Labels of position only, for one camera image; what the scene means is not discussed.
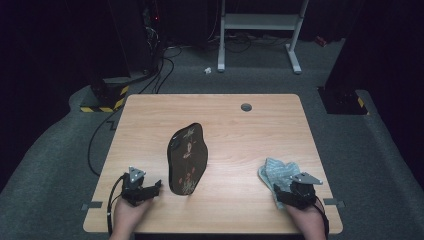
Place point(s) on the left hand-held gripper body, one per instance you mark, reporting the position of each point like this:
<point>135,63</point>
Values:
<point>132,190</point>

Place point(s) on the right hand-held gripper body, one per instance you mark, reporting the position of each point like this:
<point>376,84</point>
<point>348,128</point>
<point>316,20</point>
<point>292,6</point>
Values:
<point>302,195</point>

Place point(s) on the light blue cleaning cloth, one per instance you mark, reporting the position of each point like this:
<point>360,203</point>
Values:
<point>276,171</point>

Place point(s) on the person's right hand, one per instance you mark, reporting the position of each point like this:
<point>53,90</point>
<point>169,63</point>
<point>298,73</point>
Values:
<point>310,221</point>

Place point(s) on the person's left hand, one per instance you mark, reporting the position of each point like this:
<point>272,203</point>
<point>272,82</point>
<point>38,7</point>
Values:
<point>128,218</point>

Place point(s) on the grey tape strip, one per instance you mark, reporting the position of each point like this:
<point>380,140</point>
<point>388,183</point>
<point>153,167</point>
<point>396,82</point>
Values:
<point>330,201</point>
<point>92,205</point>

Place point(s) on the black yellow striped stand base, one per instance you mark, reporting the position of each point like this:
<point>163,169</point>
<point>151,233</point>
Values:
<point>106,98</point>
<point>343,101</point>

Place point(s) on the white crumpled paper scrap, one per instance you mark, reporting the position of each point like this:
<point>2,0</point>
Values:
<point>207,70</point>

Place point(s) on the small red object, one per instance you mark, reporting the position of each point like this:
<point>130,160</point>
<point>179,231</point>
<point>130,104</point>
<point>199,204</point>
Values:
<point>321,40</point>

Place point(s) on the white metal stand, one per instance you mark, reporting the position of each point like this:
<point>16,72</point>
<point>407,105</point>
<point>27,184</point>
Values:
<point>260,21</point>

